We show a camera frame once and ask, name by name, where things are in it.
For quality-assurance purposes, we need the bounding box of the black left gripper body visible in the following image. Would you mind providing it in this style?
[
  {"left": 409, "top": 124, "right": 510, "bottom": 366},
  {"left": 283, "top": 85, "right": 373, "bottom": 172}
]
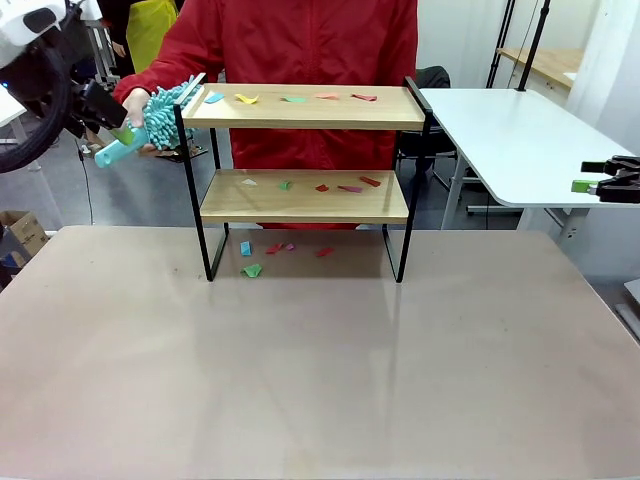
[{"left": 73, "top": 79, "right": 130, "bottom": 140}]

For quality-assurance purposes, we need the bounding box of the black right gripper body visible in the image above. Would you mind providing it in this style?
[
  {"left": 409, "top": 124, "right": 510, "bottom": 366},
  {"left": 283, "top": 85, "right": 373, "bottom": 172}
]
[{"left": 597, "top": 155, "right": 640, "bottom": 204}]

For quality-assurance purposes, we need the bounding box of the teal chenille duster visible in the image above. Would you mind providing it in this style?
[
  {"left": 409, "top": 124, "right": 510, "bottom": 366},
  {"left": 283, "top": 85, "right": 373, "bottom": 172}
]
[{"left": 93, "top": 74, "right": 207, "bottom": 170}]

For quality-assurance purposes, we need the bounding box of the two-tier wood metal shelf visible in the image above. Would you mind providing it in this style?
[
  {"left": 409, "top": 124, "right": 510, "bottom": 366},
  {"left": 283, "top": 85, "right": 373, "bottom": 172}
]
[{"left": 172, "top": 73, "right": 434, "bottom": 284}]

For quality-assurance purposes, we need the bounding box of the person's right hand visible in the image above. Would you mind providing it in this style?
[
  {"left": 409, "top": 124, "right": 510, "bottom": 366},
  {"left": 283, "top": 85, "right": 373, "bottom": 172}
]
[{"left": 121, "top": 87, "right": 152, "bottom": 129}]

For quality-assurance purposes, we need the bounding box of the large white side table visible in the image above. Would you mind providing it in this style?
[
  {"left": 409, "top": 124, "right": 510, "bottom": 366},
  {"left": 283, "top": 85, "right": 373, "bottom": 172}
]
[{"left": 417, "top": 87, "right": 640, "bottom": 246}]

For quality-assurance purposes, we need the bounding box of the small white desk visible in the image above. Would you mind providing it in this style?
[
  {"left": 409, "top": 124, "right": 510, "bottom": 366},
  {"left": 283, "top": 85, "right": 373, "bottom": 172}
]
[{"left": 0, "top": 89, "right": 49, "bottom": 201}]

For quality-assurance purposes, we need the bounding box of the person in yellow apron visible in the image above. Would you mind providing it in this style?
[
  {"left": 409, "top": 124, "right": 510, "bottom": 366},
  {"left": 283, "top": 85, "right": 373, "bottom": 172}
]
[{"left": 97, "top": 0, "right": 179, "bottom": 76}]

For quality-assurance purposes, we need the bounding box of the wooden background desk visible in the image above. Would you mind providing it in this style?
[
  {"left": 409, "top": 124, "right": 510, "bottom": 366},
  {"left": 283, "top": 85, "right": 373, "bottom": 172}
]
[{"left": 496, "top": 47, "right": 586, "bottom": 92}]

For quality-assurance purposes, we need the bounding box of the thick black stand pole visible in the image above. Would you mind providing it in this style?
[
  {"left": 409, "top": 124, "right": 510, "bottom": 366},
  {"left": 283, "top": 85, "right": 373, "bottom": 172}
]
[{"left": 516, "top": 0, "right": 552, "bottom": 92}]

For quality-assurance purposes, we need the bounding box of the cardboard box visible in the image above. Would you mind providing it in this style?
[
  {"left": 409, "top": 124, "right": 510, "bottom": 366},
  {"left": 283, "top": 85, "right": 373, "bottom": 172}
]
[{"left": 0, "top": 209, "right": 50, "bottom": 271}]

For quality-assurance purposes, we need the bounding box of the thin black tripod stand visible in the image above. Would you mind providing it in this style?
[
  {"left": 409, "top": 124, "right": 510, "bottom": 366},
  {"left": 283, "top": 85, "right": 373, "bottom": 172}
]
[{"left": 486, "top": 0, "right": 517, "bottom": 90}]

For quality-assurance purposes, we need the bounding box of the person in red jacket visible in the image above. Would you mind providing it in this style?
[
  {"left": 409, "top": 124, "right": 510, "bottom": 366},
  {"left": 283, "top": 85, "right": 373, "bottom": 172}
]
[{"left": 113, "top": 0, "right": 419, "bottom": 231}]

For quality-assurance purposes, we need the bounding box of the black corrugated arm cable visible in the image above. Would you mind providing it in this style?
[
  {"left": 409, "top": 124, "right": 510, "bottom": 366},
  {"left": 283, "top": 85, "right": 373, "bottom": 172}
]
[{"left": 0, "top": 44, "right": 72, "bottom": 174}]

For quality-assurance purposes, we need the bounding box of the thin black floor cable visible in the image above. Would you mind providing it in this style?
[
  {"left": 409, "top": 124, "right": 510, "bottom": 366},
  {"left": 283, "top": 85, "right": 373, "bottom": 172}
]
[{"left": 74, "top": 138, "right": 97, "bottom": 227}]

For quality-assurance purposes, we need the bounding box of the grey metal frame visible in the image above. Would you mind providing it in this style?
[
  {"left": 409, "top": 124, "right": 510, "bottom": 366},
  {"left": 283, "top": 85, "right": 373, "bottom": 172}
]
[{"left": 613, "top": 278, "right": 640, "bottom": 344}]

